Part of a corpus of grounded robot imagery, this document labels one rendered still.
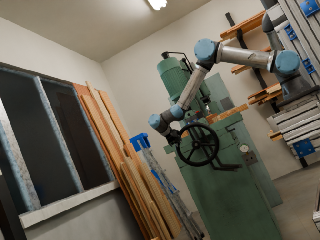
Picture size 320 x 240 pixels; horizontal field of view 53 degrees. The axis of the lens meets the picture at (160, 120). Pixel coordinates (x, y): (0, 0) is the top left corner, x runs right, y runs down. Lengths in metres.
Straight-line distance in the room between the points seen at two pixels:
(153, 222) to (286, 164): 2.10
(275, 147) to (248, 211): 2.47
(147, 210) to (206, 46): 2.25
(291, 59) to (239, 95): 3.03
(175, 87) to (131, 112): 2.63
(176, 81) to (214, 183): 0.79
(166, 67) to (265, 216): 1.27
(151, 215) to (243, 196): 1.53
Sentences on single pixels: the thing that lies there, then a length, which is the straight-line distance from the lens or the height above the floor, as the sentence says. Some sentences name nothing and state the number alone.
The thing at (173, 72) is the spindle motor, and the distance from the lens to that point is 2.44.
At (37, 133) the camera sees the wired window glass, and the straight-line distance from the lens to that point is 3.08.
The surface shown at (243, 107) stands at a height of 0.92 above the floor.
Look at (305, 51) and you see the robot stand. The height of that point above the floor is 1.04.
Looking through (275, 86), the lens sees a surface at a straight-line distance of 4.27.
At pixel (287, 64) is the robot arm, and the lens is 1.71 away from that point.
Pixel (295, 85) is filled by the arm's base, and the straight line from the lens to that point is 1.83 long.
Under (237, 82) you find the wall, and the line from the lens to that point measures 4.73.
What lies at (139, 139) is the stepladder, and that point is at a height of 1.11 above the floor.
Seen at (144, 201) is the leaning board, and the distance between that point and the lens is 3.56.
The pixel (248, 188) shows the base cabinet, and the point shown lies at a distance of 2.28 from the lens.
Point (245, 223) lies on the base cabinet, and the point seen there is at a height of 0.20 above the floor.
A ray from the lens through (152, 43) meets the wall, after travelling 5.06.
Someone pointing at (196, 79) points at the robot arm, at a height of 1.14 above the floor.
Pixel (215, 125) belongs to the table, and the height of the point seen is 0.88.
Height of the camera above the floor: 0.76
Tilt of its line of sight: 8 degrees up
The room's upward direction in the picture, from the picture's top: 24 degrees counter-clockwise
